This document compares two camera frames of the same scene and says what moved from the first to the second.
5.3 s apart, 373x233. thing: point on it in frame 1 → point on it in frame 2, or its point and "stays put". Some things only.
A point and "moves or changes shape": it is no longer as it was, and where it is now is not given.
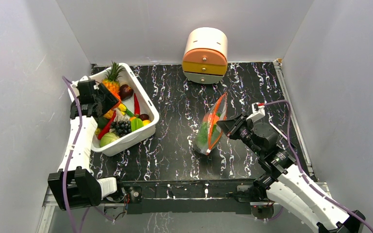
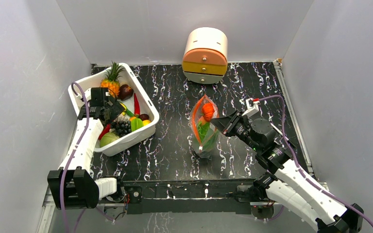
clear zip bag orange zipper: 209,131 moves or changes shape
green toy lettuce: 202,133 moves or changes shape
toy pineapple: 112,81 stays put
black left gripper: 111,101 → 116,109
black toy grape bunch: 121,128 stays put
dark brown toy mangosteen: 126,92 stays put
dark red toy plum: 144,116 stays put
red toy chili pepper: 107,128 stays put
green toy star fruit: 136,123 stays put
